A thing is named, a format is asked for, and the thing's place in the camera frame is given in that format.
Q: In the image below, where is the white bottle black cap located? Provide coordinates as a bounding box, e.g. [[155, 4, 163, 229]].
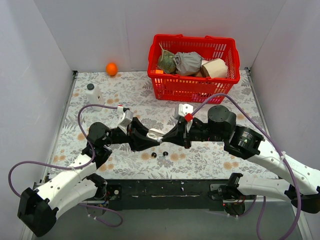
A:
[[85, 83, 105, 105]]

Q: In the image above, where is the orange fruit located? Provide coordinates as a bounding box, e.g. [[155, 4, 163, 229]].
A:
[[105, 62, 118, 76]]

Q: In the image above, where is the floral table cloth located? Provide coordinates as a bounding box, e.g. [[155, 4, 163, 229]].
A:
[[51, 71, 275, 179]]

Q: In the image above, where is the white earbud charging case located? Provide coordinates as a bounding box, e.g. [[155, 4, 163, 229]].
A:
[[146, 128, 165, 141]]

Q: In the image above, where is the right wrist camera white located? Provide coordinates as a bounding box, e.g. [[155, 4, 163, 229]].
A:
[[174, 103, 194, 122]]

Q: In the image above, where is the beige paper roll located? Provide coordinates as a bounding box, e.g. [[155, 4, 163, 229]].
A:
[[200, 58, 228, 79]]

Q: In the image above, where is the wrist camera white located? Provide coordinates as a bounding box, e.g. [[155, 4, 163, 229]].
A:
[[174, 103, 194, 122], [117, 105, 134, 134]]

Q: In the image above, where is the grey crumpled bag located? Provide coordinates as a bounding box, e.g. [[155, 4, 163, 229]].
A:
[[173, 51, 204, 76]]

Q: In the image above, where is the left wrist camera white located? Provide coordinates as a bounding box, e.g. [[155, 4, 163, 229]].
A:
[[117, 105, 134, 134]]

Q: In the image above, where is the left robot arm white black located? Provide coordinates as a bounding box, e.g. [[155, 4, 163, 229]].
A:
[[17, 117, 164, 237]]

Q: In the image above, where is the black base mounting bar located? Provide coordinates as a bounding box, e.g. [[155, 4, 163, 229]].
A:
[[77, 178, 256, 212]]

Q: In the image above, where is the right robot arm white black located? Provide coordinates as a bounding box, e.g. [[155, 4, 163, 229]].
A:
[[157, 105, 320, 214]]

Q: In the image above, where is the red plastic shopping basket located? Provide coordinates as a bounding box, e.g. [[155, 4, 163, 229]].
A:
[[147, 34, 241, 103]]

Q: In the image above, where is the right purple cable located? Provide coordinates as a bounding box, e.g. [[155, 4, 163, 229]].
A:
[[189, 93, 303, 240]]

